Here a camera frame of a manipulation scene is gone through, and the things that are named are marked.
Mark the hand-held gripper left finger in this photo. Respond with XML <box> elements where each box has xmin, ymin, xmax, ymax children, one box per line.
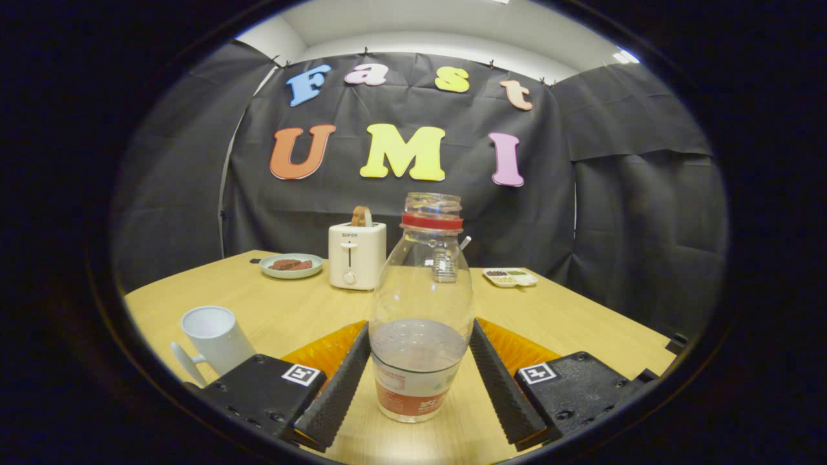
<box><xmin>184</xmin><ymin>321</ymin><xmax>373</xmax><ymax>453</ymax></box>

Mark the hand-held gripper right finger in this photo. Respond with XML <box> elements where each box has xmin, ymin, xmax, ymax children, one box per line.
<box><xmin>468</xmin><ymin>318</ymin><xmax>660</xmax><ymax>453</ymax></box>

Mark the clear plastic juice bottle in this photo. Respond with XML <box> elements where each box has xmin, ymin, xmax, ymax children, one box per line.
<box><xmin>369</xmin><ymin>192</ymin><xmax>476</xmax><ymax>424</ymax></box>

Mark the white cup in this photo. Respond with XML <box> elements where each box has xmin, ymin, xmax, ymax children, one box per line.
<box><xmin>171</xmin><ymin>305</ymin><xmax>257</xmax><ymax>388</ymax></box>

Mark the wooden table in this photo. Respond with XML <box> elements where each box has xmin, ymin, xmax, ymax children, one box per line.
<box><xmin>123</xmin><ymin>250</ymin><xmax>677</xmax><ymax>465</ymax></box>

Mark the white divided spice dish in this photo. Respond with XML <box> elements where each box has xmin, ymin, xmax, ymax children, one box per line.
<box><xmin>483</xmin><ymin>268</ymin><xmax>538</xmax><ymax>288</ymax></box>

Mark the pale green plate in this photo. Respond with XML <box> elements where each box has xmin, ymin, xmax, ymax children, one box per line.
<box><xmin>260</xmin><ymin>253</ymin><xmax>324</xmax><ymax>280</ymax></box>

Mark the white toaster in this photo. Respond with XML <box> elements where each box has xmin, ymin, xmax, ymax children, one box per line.
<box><xmin>328</xmin><ymin>222</ymin><xmax>387</xmax><ymax>291</ymax></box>

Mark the black backdrop cloth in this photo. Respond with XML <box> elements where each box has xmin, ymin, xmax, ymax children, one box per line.
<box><xmin>111</xmin><ymin>40</ymin><xmax>729</xmax><ymax>340</ymax></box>

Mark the metal wire basket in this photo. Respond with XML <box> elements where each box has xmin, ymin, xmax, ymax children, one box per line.
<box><xmin>432</xmin><ymin>249</ymin><xmax>459</xmax><ymax>284</ymax></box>

